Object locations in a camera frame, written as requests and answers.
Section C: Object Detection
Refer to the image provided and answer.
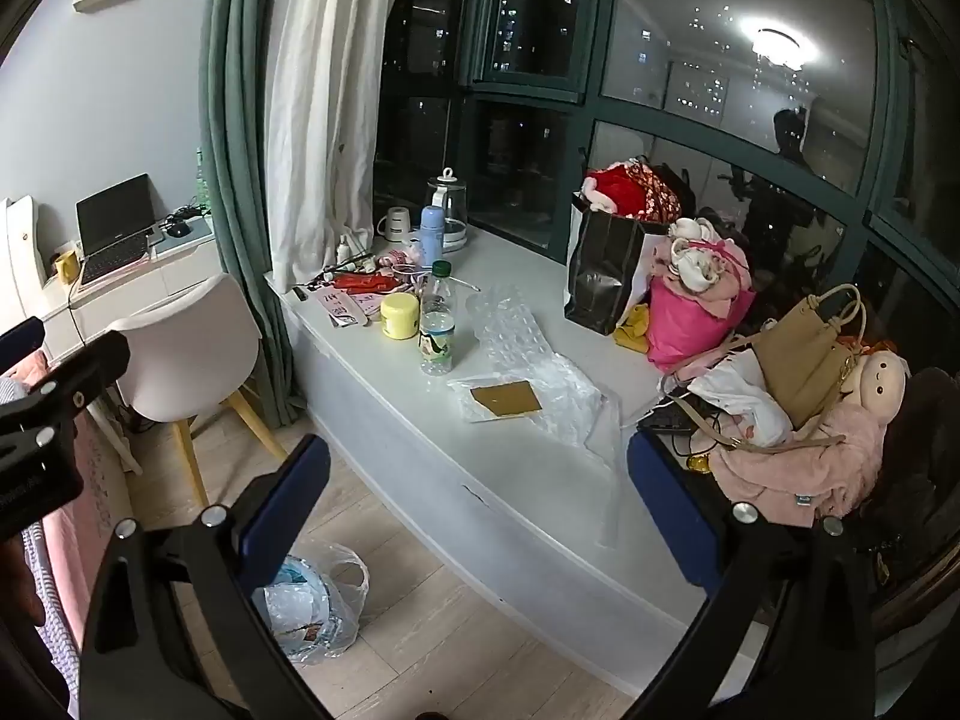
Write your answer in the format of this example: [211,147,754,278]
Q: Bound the cream and pink garments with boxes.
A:
[651,216,751,297]

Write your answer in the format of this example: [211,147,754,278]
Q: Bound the white chair with wooden legs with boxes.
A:
[105,272,290,507]

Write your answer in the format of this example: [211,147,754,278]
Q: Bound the flat clear plastic bag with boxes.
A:
[448,351,627,550]

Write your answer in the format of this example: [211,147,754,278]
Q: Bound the green curtain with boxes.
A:
[199,0,308,428]

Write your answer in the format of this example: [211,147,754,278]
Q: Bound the red clothing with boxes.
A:
[583,159,683,220]

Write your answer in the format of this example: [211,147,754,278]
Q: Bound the yellow cloth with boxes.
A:
[615,305,652,353]

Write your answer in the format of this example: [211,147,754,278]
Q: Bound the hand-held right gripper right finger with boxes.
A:
[626,431,901,720]

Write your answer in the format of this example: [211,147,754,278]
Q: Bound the yellow jar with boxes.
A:
[379,292,421,340]

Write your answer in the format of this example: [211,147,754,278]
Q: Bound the bed with pink sheet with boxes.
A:
[0,371,132,720]

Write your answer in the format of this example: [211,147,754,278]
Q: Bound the light blue thermos bottle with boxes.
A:
[418,205,445,263]

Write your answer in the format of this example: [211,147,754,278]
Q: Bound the brown cardboard piece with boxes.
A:
[470,381,542,421]

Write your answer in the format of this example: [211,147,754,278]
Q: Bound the green window frame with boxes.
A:
[375,0,960,361]

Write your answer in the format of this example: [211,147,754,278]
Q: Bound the black keyboard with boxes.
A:
[636,390,721,436]

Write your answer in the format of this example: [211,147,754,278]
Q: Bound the black laptop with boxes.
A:
[75,172,158,287]

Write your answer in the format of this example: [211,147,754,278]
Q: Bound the clear plastic water bottle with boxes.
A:
[417,260,458,377]

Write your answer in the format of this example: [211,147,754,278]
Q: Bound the white and pink plastic bag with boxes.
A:
[686,351,796,451]

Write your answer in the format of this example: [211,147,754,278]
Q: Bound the pink card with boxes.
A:
[315,289,372,329]

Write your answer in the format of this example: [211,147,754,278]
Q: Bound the glass electric kettle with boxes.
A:
[426,167,472,252]

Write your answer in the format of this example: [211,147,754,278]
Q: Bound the white sheer curtain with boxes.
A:
[264,0,410,293]

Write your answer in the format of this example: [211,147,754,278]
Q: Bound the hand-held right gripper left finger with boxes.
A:
[79,433,421,720]

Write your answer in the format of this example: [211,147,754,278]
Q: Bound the beige handbag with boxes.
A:
[750,283,867,428]

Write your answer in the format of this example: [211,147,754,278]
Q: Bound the translucent garbage bag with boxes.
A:
[251,540,371,667]

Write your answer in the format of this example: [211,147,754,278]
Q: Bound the pink towel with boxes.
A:
[709,390,890,530]

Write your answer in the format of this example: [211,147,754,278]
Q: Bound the plush doll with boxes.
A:
[840,349,908,421]

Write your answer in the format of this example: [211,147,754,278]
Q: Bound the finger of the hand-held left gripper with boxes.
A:
[0,331,131,436]
[0,317,46,376]

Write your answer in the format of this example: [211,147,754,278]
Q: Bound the white desk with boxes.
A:
[0,217,226,421]

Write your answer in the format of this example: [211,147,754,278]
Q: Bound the black paper shopping bag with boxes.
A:
[562,191,672,337]

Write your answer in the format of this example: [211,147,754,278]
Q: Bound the blue-grey blanket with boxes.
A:
[15,525,80,720]

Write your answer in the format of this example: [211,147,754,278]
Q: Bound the bubble wrap sheet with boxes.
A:
[466,283,560,383]

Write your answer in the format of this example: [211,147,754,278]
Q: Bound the red packet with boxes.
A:
[330,272,410,293]

